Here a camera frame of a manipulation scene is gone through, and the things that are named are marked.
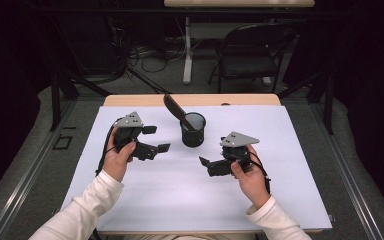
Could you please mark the wooden desk with white legs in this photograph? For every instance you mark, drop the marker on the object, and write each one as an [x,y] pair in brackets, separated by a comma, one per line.
[240,3]

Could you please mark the black metal frame stand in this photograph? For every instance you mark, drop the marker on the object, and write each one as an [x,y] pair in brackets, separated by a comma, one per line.
[328,100]
[56,100]

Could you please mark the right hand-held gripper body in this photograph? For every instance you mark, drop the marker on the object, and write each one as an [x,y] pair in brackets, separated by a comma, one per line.
[233,156]

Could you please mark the white table cover sheet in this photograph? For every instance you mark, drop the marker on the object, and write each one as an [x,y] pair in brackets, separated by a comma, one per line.
[180,200]

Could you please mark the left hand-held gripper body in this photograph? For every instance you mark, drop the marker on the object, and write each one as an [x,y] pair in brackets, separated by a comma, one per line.
[130,136]

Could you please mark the person's right hand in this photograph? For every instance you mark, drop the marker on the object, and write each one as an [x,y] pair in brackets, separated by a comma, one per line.
[253,183]

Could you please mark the metal floor rail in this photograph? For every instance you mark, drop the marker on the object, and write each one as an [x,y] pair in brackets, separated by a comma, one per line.
[30,173]
[346,173]

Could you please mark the black folding chair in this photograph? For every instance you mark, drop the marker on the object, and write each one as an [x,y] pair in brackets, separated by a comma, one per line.
[246,63]

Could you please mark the black mesh pen cup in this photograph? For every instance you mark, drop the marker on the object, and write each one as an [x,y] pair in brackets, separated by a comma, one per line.
[193,138]

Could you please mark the person's left hand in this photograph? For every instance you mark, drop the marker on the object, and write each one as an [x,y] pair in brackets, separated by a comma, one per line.
[116,163]

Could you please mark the floor outlet cover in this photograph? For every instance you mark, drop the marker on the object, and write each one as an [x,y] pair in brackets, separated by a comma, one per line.
[62,142]

